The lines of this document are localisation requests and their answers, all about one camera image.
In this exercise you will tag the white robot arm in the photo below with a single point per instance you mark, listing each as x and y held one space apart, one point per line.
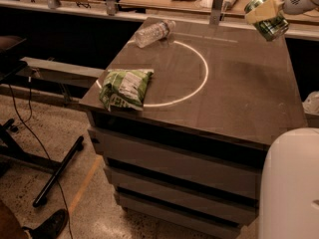
289 193

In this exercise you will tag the grey drawer cabinet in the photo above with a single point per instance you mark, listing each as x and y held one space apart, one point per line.
193 155

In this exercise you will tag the black shoe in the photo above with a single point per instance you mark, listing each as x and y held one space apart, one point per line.
51 228

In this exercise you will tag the green soda can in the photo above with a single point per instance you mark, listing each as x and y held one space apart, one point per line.
273 28

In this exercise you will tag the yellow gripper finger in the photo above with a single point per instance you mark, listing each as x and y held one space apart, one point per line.
261 10

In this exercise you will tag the grey metal bench rail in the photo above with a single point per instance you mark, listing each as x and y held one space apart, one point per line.
62 73

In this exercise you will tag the clear plastic water bottle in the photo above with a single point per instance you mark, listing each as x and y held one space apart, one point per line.
154 32

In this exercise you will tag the green chip bag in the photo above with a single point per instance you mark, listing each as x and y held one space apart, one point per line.
123 88

